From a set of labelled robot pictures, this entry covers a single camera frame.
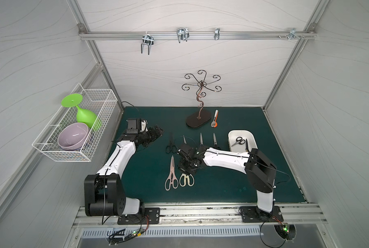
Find lilac bowl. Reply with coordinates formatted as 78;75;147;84
57;123;90;151

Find white storage box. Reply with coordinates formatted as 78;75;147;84
228;130;258;153

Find green plastic goblet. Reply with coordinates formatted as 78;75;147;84
61;94;102;131

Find left base cables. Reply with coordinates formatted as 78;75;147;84
106;213;150;246

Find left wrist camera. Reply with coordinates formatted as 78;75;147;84
126;118;147;134

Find white vent strip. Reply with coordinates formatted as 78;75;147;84
81;225;262;239

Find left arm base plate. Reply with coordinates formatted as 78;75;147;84
117;208;161;225

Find tiny black scissors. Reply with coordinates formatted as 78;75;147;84
231;136;246;147

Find large black scissors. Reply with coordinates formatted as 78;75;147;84
165;133;178;154

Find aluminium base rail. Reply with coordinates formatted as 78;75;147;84
72;203;328;229

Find aluminium top rail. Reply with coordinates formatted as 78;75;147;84
79;31;317;41

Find metal loop hook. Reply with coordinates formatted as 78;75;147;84
176;27;190;43

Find black handled scissors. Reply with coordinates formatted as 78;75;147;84
213;133;218;149

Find small metal hook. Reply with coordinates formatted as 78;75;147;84
214;28;220;41

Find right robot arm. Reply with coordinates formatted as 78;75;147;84
177;144;277;219

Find dark metal jewelry stand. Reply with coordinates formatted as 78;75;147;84
181;70;222;128

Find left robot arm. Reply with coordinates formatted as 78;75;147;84
84;126;163;217

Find white wire basket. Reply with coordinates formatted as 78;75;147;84
32;84;117;162

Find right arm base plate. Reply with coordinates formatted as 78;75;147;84
239;206;284;223

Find right metal hook cluster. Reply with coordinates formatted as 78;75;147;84
277;28;305;40

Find double prong metal hook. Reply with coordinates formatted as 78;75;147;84
141;34;154;55

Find beige scissors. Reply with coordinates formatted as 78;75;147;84
179;173;195;187

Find pink scissors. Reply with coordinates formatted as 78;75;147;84
164;156;179;191

